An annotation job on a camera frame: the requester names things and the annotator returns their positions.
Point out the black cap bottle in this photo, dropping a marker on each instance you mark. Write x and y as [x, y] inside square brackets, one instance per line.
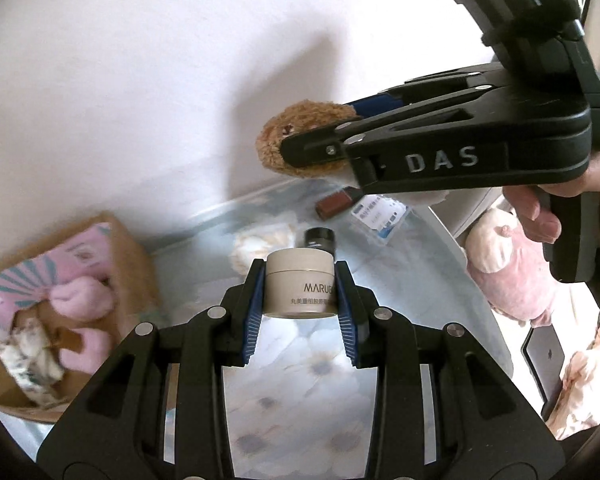
[321, 239]

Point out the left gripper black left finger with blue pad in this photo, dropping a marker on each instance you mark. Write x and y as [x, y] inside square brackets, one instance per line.
[155, 409]

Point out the beige cream jar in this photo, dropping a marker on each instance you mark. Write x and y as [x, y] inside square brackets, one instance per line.
[299, 283]

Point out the person right hand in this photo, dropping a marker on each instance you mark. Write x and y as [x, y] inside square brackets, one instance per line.
[539, 224]

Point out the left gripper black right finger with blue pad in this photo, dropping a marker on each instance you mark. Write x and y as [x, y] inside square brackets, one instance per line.
[444, 409]

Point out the white blue sachet packet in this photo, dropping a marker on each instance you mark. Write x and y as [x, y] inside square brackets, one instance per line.
[378, 217]

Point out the brown cardboard box pink lining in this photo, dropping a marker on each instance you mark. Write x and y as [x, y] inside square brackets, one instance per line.
[100, 247]

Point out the floral blue bed sheet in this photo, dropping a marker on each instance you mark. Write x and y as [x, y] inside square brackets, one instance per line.
[300, 409]

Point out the pink fluffy slipper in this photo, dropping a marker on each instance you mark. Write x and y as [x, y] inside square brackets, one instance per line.
[82, 350]
[84, 299]

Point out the pink plush pig toy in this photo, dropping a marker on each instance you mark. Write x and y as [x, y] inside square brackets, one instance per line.
[510, 269]

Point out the brown lipstick tube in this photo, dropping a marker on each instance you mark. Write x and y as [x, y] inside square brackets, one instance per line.
[329, 206]

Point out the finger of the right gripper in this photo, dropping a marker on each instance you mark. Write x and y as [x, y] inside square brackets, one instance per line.
[413, 137]
[420, 89]

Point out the black tablet device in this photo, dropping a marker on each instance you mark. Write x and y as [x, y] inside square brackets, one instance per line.
[544, 355]

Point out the white fluffy pad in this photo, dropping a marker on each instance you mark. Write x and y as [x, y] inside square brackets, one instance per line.
[258, 242]

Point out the brown teddy bear toy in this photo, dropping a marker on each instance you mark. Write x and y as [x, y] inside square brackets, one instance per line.
[298, 121]

